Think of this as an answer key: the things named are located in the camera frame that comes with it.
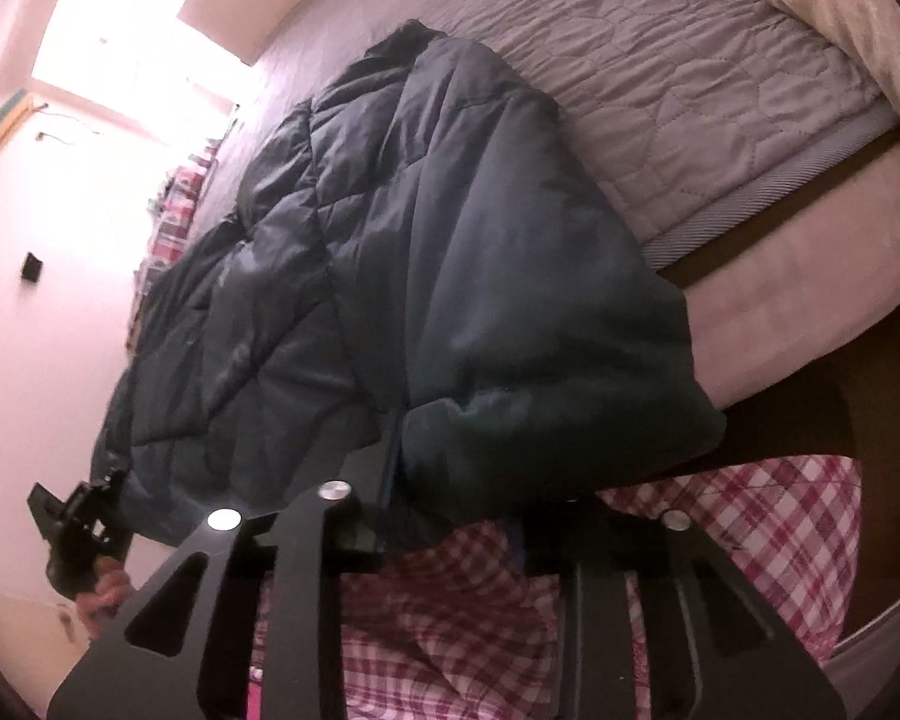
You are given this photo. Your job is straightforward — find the dark green quilted puffer jacket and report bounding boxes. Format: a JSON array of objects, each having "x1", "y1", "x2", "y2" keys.
[{"x1": 91, "y1": 21, "x2": 724, "y2": 546}]

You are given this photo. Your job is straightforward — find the beige bed frame base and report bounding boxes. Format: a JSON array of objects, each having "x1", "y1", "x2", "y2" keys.
[{"x1": 663, "y1": 128, "x2": 900, "y2": 408}]

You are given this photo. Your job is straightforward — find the red plaid cloth on nightstand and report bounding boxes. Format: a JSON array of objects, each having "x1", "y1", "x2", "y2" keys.
[{"x1": 122, "y1": 141, "x2": 227, "y2": 355}]

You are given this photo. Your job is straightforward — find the pink plaid pajama trousers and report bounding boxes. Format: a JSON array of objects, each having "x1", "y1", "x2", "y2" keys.
[{"x1": 243, "y1": 452, "x2": 865, "y2": 720}]

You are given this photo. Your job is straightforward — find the grey quilted bed mattress cover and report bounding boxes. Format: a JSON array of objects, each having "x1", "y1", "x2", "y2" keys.
[{"x1": 198, "y1": 0, "x2": 899, "y2": 268}]

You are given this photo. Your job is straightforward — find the person's left hand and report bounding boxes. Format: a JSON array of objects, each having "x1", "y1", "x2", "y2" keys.
[{"x1": 76, "y1": 559, "x2": 136, "y2": 640}]

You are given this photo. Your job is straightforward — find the black wall switch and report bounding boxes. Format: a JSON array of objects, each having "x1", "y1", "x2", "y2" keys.
[{"x1": 20, "y1": 252, "x2": 43, "y2": 284}]

